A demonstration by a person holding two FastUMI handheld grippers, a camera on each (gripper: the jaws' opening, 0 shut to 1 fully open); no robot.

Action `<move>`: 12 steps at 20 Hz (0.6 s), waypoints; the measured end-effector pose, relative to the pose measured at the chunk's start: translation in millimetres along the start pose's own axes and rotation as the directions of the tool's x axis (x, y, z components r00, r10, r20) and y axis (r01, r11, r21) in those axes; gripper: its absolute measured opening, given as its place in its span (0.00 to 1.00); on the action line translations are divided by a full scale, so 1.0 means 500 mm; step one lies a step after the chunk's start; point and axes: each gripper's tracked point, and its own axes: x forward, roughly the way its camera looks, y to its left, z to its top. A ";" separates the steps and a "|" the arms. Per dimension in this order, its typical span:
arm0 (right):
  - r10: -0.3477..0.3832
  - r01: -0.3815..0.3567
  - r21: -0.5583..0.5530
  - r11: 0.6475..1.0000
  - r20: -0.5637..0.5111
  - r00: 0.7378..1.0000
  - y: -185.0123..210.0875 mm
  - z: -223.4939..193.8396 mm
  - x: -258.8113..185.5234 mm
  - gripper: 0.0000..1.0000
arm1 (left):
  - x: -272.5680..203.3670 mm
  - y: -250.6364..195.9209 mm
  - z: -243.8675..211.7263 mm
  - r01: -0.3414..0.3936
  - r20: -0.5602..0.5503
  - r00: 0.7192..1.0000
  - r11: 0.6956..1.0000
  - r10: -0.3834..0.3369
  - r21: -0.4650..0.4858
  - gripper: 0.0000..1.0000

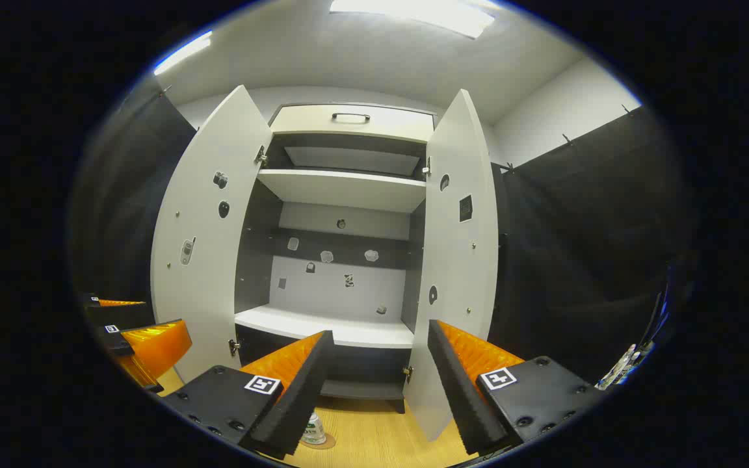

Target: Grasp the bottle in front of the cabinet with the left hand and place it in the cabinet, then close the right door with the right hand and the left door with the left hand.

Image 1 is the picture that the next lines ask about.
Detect cabinet door with camera sticker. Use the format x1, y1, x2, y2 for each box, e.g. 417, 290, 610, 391
150, 84, 274, 384

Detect beige drawer front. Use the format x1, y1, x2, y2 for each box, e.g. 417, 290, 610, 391
270, 104, 437, 144

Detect black backdrop cloth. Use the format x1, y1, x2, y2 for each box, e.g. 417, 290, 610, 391
72, 78, 697, 391

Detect cabinet door with headphones sticker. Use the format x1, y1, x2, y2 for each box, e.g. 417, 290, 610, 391
404, 89, 500, 443

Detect wide ceiling light panel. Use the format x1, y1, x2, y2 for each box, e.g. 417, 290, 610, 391
329, 0, 495, 40

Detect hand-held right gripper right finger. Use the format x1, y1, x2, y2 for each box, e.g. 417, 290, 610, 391
427, 318, 609, 457

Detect white bottle with green label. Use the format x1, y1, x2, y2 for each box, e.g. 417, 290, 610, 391
301, 411, 328, 446

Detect white thin cabinet shelf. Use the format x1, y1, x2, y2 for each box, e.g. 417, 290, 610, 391
257, 169, 427, 214

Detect narrow ceiling light strip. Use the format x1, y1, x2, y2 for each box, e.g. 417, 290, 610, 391
153, 31, 213, 75

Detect grey and white cabinet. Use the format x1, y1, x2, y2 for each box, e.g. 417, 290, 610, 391
234, 103, 438, 414

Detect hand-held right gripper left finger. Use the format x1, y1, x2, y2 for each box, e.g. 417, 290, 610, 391
160, 330, 336, 460

